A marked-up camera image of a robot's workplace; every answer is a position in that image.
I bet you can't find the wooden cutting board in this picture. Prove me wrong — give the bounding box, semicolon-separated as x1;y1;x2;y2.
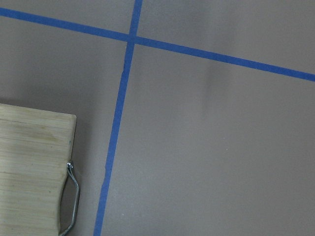
0;104;78;236

